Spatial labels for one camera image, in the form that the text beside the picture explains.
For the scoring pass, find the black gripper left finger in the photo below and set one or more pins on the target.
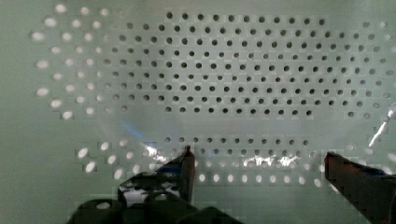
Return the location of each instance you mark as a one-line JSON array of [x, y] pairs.
[[176, 176]]

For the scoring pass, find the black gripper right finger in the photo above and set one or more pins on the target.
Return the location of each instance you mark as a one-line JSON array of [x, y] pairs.
[[371, 191]]

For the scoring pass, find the mint green strainer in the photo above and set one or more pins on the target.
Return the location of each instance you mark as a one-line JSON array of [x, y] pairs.
[[96, 91]]

